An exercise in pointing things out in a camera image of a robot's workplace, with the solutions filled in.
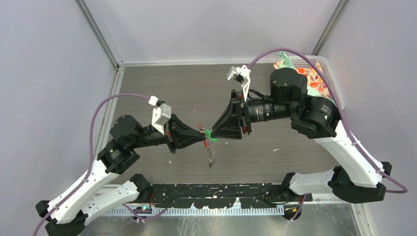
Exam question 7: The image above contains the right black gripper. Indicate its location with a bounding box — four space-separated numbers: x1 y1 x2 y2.
210 88 295 139

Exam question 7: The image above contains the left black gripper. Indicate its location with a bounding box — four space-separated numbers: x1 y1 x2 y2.
129 114 206 153

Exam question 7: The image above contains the key with green tag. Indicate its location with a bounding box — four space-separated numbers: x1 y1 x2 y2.
204 129 217 142

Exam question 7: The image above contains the red handled metal keyring holder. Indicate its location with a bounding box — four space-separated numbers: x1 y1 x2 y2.
198 123 215 168

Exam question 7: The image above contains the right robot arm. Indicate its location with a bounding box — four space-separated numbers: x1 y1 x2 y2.
211 68 392 204

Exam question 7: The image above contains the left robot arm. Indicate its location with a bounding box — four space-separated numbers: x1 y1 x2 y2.
35 114 205 236

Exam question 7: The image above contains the green cloth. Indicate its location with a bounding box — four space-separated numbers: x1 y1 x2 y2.
279 52 334 101

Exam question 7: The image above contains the white plastic basket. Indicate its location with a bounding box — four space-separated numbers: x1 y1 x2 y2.
289 55 345 109

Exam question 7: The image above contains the orange patterned cloth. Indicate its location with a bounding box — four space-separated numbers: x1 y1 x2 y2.
273 59 331 99

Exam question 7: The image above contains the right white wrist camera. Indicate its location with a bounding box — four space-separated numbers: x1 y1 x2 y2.
226 65 251 102

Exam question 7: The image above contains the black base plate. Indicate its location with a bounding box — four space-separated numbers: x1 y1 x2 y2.
129 183 301 209

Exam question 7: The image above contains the aluminium rail frame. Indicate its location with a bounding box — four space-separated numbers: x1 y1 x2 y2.
95 184 350 205

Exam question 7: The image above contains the white slotted cable duct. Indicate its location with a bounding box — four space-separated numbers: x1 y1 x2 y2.
104 205 285 216

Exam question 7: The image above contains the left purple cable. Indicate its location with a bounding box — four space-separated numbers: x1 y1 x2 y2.
31 93 168 236

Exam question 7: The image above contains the purple cable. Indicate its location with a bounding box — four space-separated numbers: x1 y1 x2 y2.
31 93 168 236
247 48 409 222

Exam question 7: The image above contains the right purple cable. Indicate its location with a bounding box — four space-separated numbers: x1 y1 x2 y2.
247 48 409 222

